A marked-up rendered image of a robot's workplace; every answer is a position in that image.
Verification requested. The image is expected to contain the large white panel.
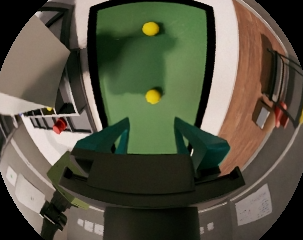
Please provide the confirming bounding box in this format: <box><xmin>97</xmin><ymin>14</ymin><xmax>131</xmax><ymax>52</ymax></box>
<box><xmin>0</xmin><ymin>14</ymin><xmax>98</xmax><ymax>134</ymax></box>

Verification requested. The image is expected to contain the red plug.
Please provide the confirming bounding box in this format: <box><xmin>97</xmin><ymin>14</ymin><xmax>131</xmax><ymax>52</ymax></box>
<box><xmin>53</xmin><ymin>117</ymin><xmax>67</xmax><ymax>135</ymax></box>

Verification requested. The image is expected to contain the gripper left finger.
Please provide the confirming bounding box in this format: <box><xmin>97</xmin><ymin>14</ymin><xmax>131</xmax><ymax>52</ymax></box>
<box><xmin>73</xmin><ymin>117</ymin><xmax>130</xmax><ymax>154</ymax></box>

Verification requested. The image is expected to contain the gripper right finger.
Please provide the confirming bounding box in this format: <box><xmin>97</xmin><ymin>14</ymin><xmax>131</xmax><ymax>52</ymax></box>
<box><xmin>174</xmin><ymin>117</ymin><xmax>231</xmax><ymax>172</ymax></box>

